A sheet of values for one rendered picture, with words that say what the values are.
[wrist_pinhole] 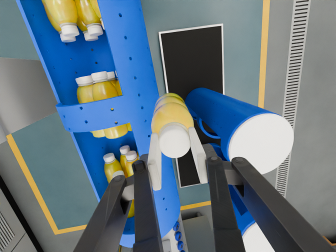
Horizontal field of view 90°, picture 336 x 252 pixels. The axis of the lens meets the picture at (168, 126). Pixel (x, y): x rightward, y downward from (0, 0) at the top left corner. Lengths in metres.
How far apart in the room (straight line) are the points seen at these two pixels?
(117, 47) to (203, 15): 1.38
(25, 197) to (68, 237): 0.72
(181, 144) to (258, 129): 0.57
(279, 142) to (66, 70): 0.82
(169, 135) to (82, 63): 0.51
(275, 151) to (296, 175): 1.91
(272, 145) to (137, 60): 0.62
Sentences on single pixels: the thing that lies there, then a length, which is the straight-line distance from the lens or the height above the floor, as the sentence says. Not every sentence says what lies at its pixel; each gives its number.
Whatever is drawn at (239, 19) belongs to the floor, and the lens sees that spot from 1.84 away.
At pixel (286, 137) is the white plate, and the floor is 1.04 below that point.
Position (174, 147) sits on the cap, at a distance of 0.21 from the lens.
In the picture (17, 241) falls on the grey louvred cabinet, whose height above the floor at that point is 0.21.
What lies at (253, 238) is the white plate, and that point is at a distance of 1.13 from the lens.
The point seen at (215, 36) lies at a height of 0.15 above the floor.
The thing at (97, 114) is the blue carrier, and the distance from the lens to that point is 0.41.
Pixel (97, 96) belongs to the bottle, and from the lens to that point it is 0.47.
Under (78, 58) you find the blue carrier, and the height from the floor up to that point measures 0.99.
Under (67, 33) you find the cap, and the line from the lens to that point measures 0.55.
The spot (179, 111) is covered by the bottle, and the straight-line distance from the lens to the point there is 0.23.
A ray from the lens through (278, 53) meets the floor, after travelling 2.03.
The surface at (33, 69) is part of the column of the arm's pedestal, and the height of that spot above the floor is 0.63.
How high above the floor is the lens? 1.61
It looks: 70 degrees down
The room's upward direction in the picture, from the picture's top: 162 degrees clockwise
